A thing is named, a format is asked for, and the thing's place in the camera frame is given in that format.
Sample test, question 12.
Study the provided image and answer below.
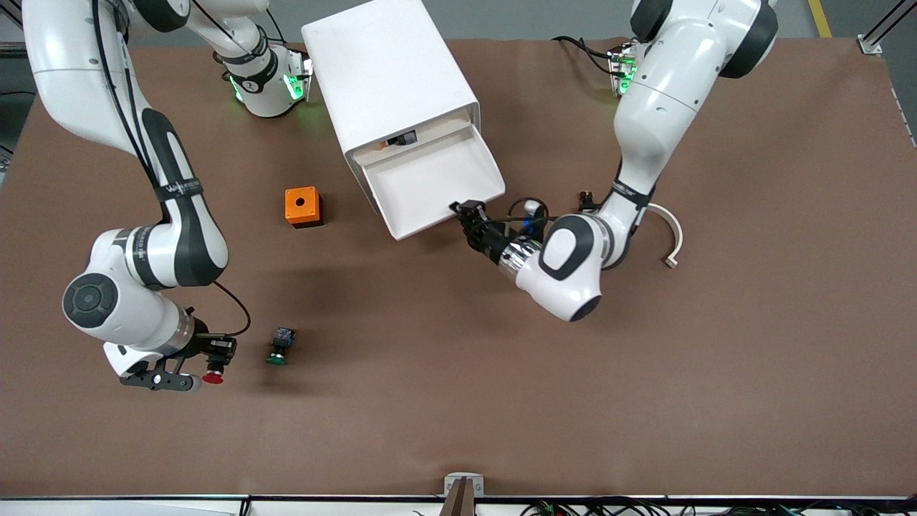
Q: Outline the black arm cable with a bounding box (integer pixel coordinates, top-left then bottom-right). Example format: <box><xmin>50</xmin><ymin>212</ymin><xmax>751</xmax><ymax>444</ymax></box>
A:
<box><xmin>92</xmin><ymin>0</ymin><xmax>252</xmax><ymax>338</ymax></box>
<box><xmin>507</xmin><ymin>196</ymin><xmax>551</xmax><ymax>239</ymax></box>

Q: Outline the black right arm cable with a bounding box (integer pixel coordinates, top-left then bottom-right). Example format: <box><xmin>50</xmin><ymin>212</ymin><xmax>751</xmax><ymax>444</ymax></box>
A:
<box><xmin>92</xmin><ymin>0</ymin><xmax>252</xmax><ymax>338</ymax></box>

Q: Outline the white plastic drawer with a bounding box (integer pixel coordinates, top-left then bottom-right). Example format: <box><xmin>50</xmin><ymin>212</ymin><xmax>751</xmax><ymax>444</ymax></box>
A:
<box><xmin>360</xmin><ymin>120</ymin><xmax>506</xmax><ymax>242</ymax></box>

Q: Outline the white semicircular pipe clamp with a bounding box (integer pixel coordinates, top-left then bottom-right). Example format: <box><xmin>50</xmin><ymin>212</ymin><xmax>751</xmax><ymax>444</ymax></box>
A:
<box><xmin>643</xmin><ymin>204</ymin><xmax>684</xmax><ymax>270</ymax></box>

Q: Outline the silver aluminium frame profile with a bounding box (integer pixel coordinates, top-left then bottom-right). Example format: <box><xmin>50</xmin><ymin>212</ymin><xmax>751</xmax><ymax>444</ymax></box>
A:
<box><xmin>858</xmin><ymin>0</ymin><xmax>917</xmax><ymax>55</ymax></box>

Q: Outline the orange button enclosure box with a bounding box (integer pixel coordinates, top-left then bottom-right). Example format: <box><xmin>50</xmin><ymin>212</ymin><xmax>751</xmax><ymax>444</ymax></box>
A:
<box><xmin>284</xmin><ymin>186</ymin><xmax>324</xmax><ymax>229</ymax></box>

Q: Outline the grey metal bracket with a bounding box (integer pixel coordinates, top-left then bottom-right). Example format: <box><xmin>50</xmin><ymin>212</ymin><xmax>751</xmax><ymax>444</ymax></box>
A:
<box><xmin>440</xmin><ymin>472</ymin><xmax>485</xmax><ymax>516</ymax></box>

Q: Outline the green push button switch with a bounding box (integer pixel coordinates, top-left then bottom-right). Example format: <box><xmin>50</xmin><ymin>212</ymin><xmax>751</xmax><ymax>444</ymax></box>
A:
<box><xmin>267</xmin><ymin>327</ymin><xmax>297</xmax><ymax>366</ymax></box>

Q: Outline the white drawer cabinet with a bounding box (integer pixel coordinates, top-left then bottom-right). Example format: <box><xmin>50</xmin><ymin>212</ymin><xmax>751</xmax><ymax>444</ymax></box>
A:
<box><xmin>301</xmin><ymin>0</ymin><xmax>481</xmax><ymax>216</ymax></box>

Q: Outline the black base cable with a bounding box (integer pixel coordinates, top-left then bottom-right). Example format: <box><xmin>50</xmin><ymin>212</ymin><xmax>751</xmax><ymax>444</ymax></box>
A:
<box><xmin>552</xmin><ymin>36</ymin><xmax>621</xmax><ymax>76</ymax></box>

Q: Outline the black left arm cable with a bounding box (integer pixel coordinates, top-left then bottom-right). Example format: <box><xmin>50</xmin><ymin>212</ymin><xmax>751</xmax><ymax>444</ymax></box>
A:
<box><xmin>507</xmin><ymin>196</ymin><xmax>551</xmax><ymax>239</ymax></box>

